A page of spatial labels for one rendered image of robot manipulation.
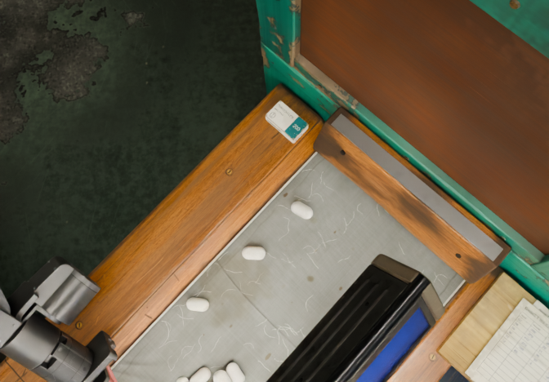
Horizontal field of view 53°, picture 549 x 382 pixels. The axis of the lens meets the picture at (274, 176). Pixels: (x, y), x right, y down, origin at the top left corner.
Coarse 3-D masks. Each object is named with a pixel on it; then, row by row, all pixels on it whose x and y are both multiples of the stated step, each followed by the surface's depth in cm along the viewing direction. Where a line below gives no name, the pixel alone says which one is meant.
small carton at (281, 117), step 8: (280, 104) 87; (272, 112) 86; (280, 112) 86; (288, 112) 86; (272, 120) 86; (280, 120) 86; (288, 120) 86; (296, 120) 86; (280, 128) 86; (288, 128) 85; (296, 128) 85; (304, 128) 85; (288, 136) 86; (296, 136) 85
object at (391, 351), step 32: (384, 256) 52; (352, 288) 52; (384, 288) 49; (416, 288) 47; (320, 320) 52; (352, 320) 49; (384, 320) 46; (416, 320) 49; (320, 352) 49; (352, 352) 46; (384, 352) 48
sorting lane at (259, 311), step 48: (288, 192) 88; (336, 192) 87; (240, 240) 86; (288, 240) 86; (336, 240) 85; (384, 240) 85; (192, 288) 84; (240, 288) 84; (288, 288) 84; (336, 288) 83; (144, 336) 83; (192, 336) 82; (240, 336) 82; (288, 336) 82
